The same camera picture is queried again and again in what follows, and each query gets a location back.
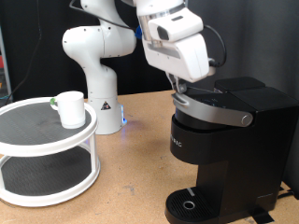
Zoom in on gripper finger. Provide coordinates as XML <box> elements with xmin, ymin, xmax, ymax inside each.
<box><xmin>165</xmin><ymin>72</ymin><xmax>178</xmax><ymax>93</ymax></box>
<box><xmin>174</xmin><ymin>77</ymin><xmax>189</xmax><ymax>95</ymax></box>

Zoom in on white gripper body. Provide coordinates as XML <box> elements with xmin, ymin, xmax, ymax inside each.
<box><xmin>143</xmin><ymin>32</ymin><xmax>211</xmax><ymax>83</ymax></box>

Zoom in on black Keurig coffee machine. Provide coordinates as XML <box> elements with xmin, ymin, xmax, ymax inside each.
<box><xmin>164</xmin><ymin>85</ymin><xmax>299</xmax><ymax>224</ymax></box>

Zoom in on white mug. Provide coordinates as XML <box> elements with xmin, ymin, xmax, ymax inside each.
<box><xmin>50</xmin><ymin>91</ymin><xmax>87</xmax><ymax>130</ymax></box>

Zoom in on clear water tank black lid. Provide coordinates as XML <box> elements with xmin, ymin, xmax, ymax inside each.
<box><xmin>214</xmin><ymin>76</ymin><xmax>266</xmax><ymax>93</ymax></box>

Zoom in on white two-tier turntable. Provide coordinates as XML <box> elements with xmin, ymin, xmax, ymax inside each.
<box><xmin>0</xmin><ymin>96</ymin><xmax>102</xmax><ymax>208</ymax></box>

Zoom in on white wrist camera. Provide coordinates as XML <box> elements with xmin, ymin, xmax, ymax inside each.
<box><xmin>147</xmin><ymin>7</ymin><xmax>206</xmax><ymax>44</ymax></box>

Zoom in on black camera cable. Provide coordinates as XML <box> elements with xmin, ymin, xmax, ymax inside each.
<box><xmin>68</xmin><ymin>0</ymin><xmax>227</xmax><ymax>69</ymax></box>

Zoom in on black power cables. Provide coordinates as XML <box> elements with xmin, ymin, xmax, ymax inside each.
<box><xmin>276</xmin><ymin>186</ymin><xmax>295</xmax><ymax>201</ymax></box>

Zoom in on thin black hanging cable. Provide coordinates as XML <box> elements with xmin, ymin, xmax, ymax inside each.
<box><xmin>4</xmin><ymin>0</ymin><xmax>45</xmax><ymax>105</ymax></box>

